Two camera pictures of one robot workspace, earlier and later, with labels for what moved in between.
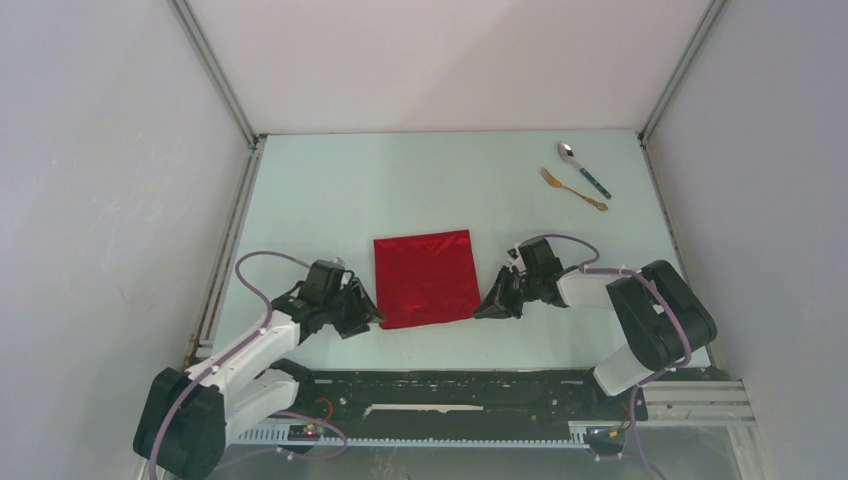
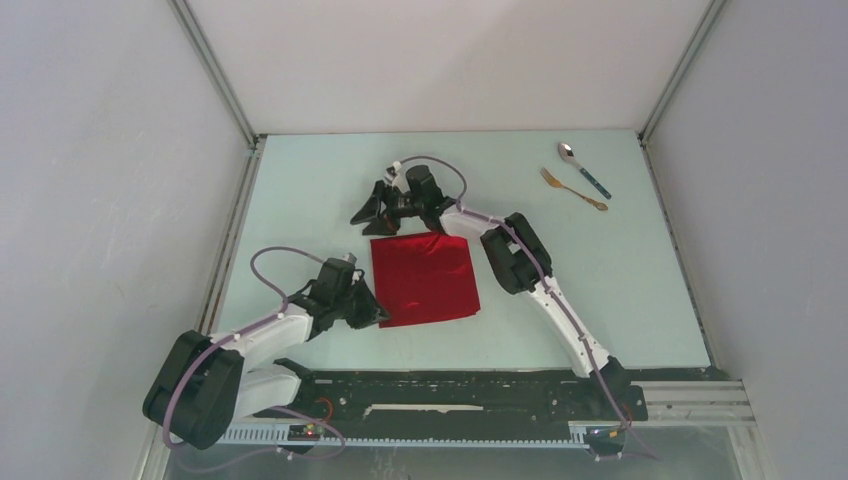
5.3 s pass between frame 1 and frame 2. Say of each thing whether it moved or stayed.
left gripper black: stayed
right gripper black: moved
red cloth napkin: stayed
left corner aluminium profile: stayed
